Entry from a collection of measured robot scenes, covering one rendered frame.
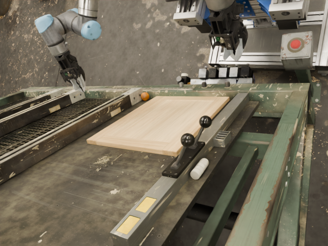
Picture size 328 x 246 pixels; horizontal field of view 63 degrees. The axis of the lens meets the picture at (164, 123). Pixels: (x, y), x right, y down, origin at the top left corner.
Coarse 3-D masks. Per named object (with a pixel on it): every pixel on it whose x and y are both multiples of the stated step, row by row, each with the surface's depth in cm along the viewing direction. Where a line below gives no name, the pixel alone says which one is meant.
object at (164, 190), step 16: (240, 96) 125; (224, 112) 110; (208, 128) 98; (224, 128) 102; (208, 144) 89; (192, 160) 80; (160, 192) 68; (176, 192) 72; (160, 208) 66; (144, 224) 60; (112, 240) 59; (128, 240) 56
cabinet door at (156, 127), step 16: (160, 96) 155; (176, 96) 149; (144, 112) 134; (160, 112) 130; (176, 112) 127; (192, 112) 123; (208, 112) 119; (112, 128) 120; (128, 128) 118; (144, 128) 115; (160, 128) 112; (176, 128) 109; (192, 128) 106; (96, 144) 111; (112, 144) 106; (128, 144) 102; (144, 144) 100; (160, 144) 98; (176, 144) 95
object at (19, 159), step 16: (128, 96) 149; (96, 112) 130; (64, 128) 115; (80, 128) 122; (32, 144) 104; (48, 144) 109; (64, 144) 115; (0, 160) 97; (16, 160) 98; (32, 160) 103; (0, 176) 93
